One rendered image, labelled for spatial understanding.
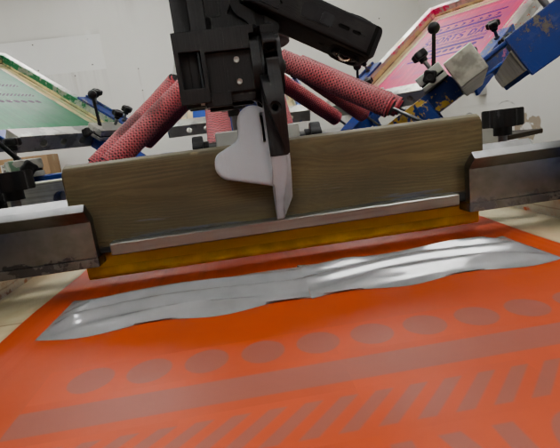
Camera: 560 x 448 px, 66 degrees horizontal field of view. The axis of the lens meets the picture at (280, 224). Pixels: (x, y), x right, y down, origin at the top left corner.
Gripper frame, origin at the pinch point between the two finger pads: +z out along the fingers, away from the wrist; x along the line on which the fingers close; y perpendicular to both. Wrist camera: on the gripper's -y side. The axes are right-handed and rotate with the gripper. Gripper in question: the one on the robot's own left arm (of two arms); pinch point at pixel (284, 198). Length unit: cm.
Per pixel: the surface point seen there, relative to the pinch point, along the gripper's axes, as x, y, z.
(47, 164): -372, 172, -6
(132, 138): -60, 25, -9
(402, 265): 9.5, -6.8, 4.5
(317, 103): -103, -25, -14
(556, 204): 0.8, -25.3, 4.0
